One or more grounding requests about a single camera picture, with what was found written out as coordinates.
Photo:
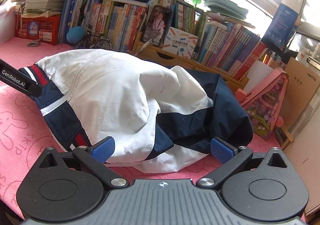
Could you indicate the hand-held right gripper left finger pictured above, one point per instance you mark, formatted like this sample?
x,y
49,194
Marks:
x,y
103,151

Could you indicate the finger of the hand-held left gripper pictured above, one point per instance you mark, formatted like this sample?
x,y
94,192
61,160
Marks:
x,y
35,90

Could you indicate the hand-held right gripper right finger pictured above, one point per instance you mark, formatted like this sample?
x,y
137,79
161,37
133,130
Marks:
x,y
221,151

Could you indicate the navy and white jacket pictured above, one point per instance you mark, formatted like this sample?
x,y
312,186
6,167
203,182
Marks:
x,y
112,90

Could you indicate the small grey fabric pouch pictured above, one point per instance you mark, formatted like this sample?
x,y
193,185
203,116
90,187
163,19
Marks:
x,y
33,44

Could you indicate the translucent storage bin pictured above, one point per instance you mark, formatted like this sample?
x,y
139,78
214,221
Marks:
x,y
7,25

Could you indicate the red plastic crate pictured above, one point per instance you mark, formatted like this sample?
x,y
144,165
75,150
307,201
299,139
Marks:
x,y
45,28

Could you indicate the pink triangular toy house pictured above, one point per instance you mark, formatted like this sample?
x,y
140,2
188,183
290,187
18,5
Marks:
x,y
267,107

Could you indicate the blue plush ball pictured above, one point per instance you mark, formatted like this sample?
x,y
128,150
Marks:
x,y
75,35

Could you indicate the stack of paper workbooks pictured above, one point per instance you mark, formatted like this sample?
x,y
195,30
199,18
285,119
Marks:
x,y
42,2

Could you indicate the black miniature bicycle model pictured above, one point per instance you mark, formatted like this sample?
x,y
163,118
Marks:
x,y
102,43

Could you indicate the white paper sheets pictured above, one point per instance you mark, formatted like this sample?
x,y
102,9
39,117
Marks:
x,y
257,75

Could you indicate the row of tall blue books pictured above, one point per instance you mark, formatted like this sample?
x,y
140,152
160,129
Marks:
x,y
72,12

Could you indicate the brown cardboard box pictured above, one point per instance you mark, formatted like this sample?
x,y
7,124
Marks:
x,y
302,97

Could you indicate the wooden drawer organizer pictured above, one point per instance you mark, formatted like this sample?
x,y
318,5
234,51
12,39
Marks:
x,y
175,61

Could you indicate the row of thick colourful books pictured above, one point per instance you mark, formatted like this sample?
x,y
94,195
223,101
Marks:
x,y
117,25

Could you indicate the row of thin colourful books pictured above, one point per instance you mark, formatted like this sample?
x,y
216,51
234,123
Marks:
x,y
230,45

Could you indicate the white pencil-print box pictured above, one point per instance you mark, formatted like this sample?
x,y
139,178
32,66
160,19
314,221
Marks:
x,y
180,43

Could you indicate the black smartphone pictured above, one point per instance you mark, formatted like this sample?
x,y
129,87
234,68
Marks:
x,y
156,25

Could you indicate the blue carton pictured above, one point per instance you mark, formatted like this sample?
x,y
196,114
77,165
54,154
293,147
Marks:
x,y
280,25

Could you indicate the stack of green folders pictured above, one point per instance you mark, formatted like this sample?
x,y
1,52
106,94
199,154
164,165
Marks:
x,y
222,5

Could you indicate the green clover ornament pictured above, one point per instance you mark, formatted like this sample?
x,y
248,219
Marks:
x,y
196,0

